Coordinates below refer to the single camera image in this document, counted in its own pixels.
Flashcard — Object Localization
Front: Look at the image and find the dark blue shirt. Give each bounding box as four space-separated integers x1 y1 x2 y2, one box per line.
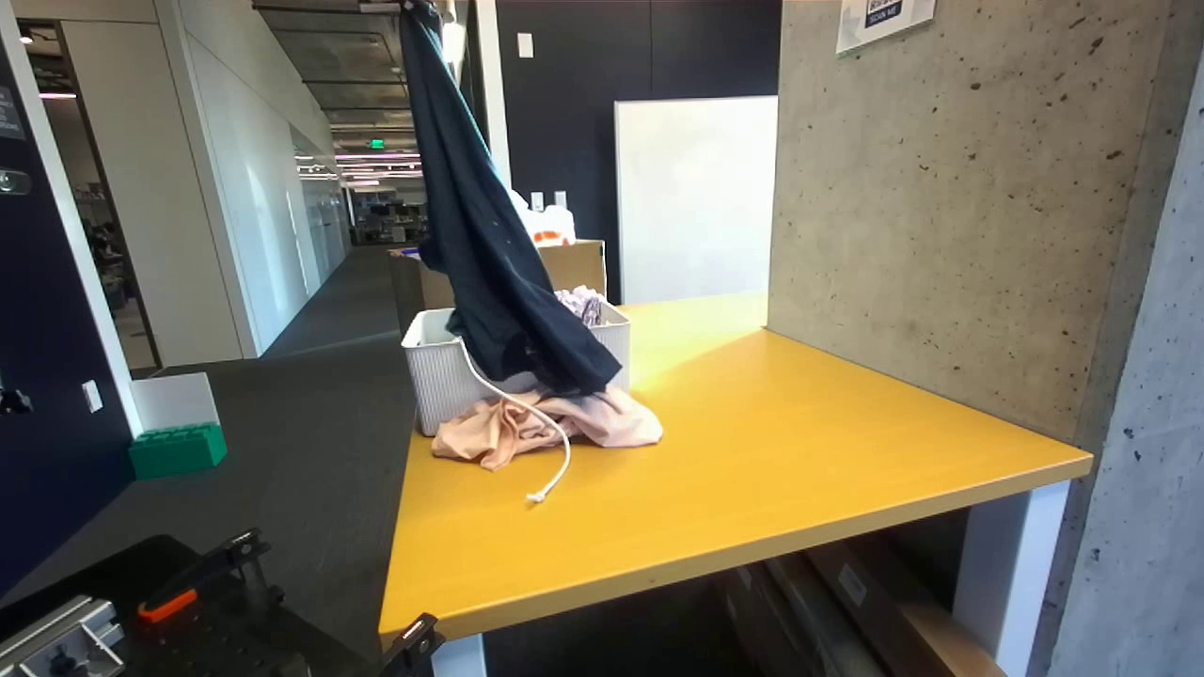
396 0 627 403

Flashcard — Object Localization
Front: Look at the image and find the grey plastic laundry basket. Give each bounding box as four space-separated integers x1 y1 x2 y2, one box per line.
400 300 637 441

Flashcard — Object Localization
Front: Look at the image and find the floral patterned cloth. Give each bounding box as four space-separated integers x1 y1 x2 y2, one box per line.
549 283 616 332

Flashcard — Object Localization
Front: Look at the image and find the pink cloth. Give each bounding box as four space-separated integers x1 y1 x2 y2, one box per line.
430 380 670 473

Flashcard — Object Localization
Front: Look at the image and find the brown cardboard box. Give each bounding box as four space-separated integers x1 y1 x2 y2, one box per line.
387 236 611 318

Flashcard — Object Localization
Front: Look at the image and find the white plastic bottle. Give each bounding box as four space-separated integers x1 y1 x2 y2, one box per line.
519 187 552 248
543 185 578 248

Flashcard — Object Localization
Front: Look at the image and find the white board panel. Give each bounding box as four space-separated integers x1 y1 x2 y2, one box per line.
611 93 781 308

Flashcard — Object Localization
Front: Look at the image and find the yellow wooden table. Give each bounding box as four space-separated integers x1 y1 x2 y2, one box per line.
372 289 1097 677

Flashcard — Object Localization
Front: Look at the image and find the brown board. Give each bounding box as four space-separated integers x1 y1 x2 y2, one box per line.
801 533 1010 677
720 560 870 677

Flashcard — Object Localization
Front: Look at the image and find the black table clamp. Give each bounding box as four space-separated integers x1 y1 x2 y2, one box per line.
376 609 443 675

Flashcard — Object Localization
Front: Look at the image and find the white block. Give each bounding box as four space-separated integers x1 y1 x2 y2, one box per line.
127 368 227 441

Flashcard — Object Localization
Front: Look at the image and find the green box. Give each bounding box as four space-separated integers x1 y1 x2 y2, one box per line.
127 422 234 485

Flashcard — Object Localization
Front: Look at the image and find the black perforated breadboard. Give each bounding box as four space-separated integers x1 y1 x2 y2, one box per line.
0 532 379 677

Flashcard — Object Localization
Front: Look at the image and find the orange black bar clamp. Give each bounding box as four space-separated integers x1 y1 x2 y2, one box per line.
127 528 277 636

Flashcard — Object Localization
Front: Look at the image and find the aluminium extrusion profile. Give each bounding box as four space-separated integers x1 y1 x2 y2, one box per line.
0 590 127 677

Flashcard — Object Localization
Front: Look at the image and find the white cord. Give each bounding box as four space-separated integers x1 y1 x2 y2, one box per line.
446 337 578 513

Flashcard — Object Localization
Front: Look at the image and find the white printed wall poster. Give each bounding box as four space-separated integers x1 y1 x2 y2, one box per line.
830 0 939 61

